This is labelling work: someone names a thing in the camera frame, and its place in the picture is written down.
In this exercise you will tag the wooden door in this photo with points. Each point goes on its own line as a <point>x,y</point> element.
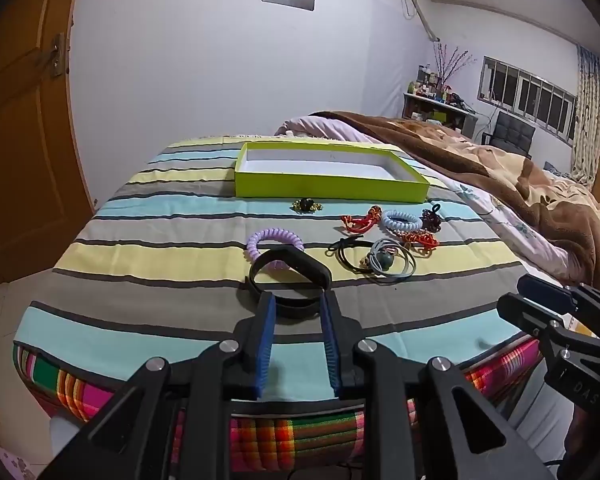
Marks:
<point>25,160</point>

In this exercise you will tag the striped bed sheet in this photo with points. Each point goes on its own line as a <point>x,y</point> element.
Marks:
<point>155,280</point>

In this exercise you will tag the vase of flowering branches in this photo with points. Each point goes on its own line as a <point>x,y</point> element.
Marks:
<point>450,65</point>

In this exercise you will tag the green cardboard box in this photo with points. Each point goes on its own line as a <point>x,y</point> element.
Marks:
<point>330,187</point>

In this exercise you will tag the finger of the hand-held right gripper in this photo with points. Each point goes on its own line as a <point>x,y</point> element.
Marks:
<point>545,292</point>
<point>525,312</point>

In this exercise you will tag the wall pipe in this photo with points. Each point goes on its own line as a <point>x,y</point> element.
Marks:
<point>422,15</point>

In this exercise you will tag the group of bottles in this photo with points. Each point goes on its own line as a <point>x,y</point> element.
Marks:
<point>430,82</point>

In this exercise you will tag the black gold hair ornament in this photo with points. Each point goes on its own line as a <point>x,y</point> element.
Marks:
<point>307,205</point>

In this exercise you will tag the metal door latch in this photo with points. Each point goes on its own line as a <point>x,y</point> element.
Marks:
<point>56,55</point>

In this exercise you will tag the desk shelf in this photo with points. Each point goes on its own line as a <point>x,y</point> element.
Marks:
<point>430,110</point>

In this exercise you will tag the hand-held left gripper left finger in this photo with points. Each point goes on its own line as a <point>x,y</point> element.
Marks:
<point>265,340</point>

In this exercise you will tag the patterned curtain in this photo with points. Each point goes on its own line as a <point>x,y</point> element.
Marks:
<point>590,120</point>

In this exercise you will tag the brown blanket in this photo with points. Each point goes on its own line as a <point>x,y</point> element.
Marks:
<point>530,195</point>

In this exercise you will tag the black chair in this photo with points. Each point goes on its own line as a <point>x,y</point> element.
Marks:
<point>512,132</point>

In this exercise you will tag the window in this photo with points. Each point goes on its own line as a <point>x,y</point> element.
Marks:
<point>525,92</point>

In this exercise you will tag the black wristband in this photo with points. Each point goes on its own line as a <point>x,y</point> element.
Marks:
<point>310,265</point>

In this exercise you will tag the plaid mattress cloth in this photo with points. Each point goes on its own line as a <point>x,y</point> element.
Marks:
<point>300,435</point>

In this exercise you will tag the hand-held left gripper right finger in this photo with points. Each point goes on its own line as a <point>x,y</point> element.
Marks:
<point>330,345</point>

